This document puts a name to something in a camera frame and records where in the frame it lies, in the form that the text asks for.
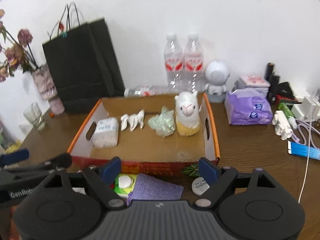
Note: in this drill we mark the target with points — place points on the purple tissue pack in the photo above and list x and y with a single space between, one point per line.
247 107

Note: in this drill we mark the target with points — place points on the white robot speaker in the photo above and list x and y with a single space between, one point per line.
217 74

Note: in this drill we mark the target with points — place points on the green tube item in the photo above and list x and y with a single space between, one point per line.
288 113

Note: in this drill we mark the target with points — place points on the white alpaca plush toy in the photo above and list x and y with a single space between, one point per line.
187 113

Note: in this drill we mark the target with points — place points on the clear plastic bag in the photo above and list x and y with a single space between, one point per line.
164 123

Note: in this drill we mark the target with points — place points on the white tissue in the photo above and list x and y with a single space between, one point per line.
132 121

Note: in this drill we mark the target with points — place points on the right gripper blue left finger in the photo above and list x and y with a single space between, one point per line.
110 170

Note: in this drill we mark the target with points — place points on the white power adapter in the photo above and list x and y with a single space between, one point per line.
307 110

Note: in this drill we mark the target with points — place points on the right clear water bottle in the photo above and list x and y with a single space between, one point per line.
193 64

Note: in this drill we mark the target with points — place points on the dried pink flower bouquet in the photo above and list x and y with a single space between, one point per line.
19 55

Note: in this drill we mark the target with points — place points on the clear drinking glass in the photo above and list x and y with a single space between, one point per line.
35 117

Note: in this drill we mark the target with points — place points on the blue flat package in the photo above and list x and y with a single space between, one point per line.
303 150

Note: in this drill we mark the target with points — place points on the purple cloth pouch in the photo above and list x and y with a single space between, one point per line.
150 188

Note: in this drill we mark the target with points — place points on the pink mottled ceramic vase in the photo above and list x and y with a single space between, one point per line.
47 90

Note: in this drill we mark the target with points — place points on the black paper shopping bag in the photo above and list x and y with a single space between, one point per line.
83 64

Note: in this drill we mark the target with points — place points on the white small figurine toy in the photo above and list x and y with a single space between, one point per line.
281 125

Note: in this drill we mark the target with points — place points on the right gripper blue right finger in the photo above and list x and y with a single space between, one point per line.
208 171

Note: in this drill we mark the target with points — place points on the cotton swab plastic box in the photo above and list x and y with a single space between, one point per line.
106 133

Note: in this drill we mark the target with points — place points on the red cardboard tray box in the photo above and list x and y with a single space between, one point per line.
143 151

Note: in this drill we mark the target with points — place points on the black rectangular device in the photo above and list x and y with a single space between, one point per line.
273 79

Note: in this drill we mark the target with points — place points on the lying clear water bottle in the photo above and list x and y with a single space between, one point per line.
142 91

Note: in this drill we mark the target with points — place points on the green milk carton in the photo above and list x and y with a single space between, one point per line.
124 184

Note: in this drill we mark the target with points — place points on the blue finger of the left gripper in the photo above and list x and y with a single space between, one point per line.
63 160
14 157

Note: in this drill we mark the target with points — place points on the left clear water bottle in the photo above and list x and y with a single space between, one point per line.
173 57

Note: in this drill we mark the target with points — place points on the pink white folded pack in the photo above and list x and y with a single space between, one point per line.
252 81

